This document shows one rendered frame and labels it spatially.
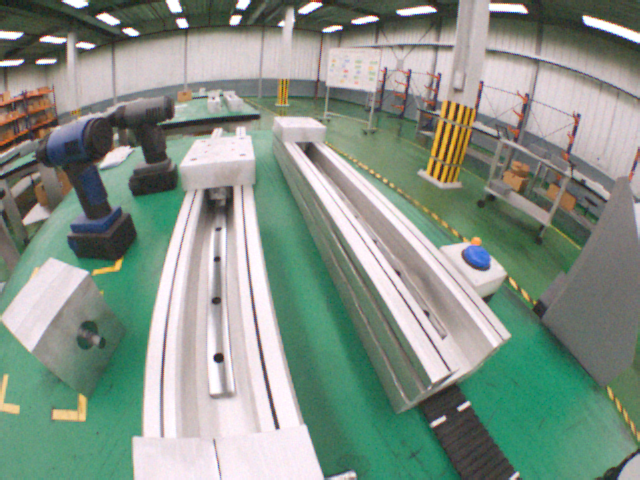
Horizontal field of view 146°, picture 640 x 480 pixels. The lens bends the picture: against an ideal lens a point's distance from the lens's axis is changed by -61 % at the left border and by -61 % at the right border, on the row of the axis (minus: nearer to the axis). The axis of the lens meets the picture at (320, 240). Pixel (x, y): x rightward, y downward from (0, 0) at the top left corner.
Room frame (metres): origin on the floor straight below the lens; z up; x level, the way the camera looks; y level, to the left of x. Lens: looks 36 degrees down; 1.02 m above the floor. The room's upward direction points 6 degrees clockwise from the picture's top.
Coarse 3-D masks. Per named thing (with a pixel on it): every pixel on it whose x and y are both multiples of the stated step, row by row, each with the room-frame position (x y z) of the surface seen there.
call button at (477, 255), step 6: (468, 246) 0.25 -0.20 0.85; (474, 246) 0.25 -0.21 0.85; (468, 252) 0.24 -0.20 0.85; (474, 252) 0.24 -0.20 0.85; (480, 252) 0.24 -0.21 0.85; (486, 252) 0.24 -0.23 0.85; (468, 258) 0.23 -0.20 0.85; (474, 258) 0.23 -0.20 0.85; (480, 258) 0.22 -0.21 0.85; (486, 258) 0.23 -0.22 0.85; (480, 264) 0.22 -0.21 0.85; (486, 264) 0.22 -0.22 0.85
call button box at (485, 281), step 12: (444, 252) 0.25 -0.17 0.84; (456, 252) 0.25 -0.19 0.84; (456, 264) 0.23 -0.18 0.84; (468, 264) 0.22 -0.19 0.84; (492, 264) 0.23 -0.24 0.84; (468, 276) 0.20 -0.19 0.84; (480, 276) 0.20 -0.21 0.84; (492, 276) 0.21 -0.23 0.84; (504, 276) 0.21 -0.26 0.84; (480, 288) 0.19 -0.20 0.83; (492, 288) 0.21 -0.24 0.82
